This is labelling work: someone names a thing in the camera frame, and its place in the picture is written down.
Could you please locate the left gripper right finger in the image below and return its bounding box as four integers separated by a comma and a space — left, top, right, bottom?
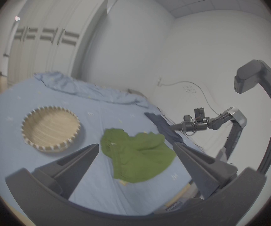
174, 142, 238, 200

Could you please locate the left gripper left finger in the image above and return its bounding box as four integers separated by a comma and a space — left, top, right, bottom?
32, 143, 100, 200

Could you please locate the dark blue garment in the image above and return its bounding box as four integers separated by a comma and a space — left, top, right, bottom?
144, 112, 183, 144

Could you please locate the round woven basket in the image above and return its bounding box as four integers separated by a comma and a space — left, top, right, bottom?
21, 105, 81, 153

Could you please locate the green garment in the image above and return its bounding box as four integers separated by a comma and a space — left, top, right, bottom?
100, 128, 176, 184

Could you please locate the bed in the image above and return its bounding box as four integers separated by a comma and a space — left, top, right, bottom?
0, 72, 207, 216

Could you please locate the pale blue quilt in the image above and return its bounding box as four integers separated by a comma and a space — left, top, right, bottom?
34, 71, 150, 108

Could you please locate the white wardrobe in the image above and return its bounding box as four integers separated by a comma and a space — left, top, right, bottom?
3, 0, 110, 88

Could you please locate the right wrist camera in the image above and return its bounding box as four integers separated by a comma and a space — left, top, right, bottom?
194, 107, 205, 121

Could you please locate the grey wall cable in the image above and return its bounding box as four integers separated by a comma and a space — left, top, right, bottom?
158, 77, 221, 115

